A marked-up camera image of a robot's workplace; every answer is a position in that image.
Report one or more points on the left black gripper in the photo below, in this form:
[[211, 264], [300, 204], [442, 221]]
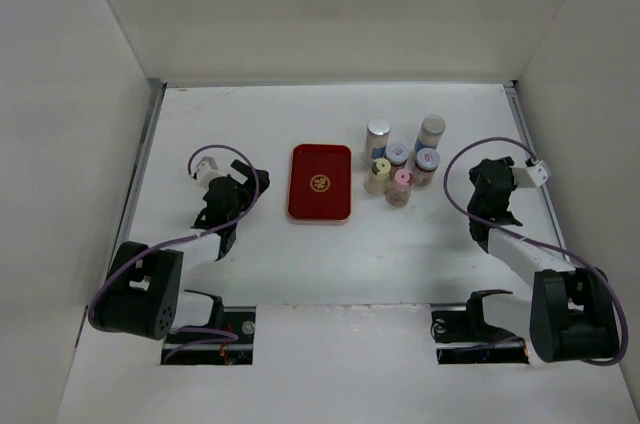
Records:
[[257, 179]]

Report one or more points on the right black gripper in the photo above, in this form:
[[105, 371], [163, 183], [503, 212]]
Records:
[[475, 170]]

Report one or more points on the pink-cap bottle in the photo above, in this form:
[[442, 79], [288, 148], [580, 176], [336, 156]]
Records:
[[399, 188]]

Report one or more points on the blue-label tall bottle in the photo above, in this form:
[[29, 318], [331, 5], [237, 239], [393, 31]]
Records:
[[431, 130]]

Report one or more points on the white-lid jar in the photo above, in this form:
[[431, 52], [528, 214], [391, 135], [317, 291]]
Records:
[[426, 163], [397, 154]]

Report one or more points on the yellow-cap bottle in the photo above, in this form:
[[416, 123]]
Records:
[[378, 178]]

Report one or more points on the silver-lid tall bottle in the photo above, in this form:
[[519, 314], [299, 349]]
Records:
[[377, 135]]

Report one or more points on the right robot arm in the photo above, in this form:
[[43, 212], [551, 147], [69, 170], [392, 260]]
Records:
[[571, 317]]

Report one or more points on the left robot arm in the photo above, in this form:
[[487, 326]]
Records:
[[143, 295]]

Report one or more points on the red rectangular tray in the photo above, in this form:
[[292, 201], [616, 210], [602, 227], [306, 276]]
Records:
[[320, 184]]

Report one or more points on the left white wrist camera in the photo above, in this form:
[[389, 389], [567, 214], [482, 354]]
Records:
[[206, 172]]

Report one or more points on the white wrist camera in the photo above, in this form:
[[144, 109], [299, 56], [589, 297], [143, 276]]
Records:
[[206, 172], [532, 176]]

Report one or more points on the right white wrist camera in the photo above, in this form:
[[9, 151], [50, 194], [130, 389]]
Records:
[[532, 176]]

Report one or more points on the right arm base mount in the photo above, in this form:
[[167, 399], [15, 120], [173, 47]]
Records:
[[464, 337]]

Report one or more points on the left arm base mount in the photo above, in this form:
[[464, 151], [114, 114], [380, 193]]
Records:
[[227, 339]]

